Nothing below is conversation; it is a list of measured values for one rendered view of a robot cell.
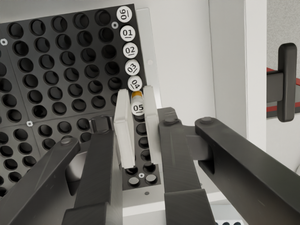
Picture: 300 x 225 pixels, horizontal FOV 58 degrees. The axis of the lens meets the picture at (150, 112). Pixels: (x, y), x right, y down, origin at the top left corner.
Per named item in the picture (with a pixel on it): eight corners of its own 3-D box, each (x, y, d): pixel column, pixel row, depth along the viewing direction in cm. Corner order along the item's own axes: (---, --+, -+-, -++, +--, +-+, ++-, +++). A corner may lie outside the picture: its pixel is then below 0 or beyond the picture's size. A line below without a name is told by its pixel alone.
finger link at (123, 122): (135, 168, 16) (122, 170, 16) (133, 123, 22) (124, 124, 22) (127, 120, 15) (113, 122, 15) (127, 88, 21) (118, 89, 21)
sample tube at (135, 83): (132, 82, 28) (133, 94, 23) (125, 72, 27) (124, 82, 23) (142, 75, 28) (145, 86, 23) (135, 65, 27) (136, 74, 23)
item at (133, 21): (133, 3, 23) (134, 3, 22) (160, 181, 29) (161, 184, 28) (112, 6, 23) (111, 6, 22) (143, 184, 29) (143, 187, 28)
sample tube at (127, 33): (134, 37, 26) (135, 41, 22) (121, 38, 26) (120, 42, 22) (133, 24, 26) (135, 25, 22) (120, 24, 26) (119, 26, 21)
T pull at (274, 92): (289, 41, 24) (298, 42, 23) (287, 118, 27) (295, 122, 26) (251, 47, 24) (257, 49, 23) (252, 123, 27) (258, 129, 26)
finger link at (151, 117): (144, 117, 15) (158, 115, 15) (143, 85, 21) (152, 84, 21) (152, 165, 16) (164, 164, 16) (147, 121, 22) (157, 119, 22)
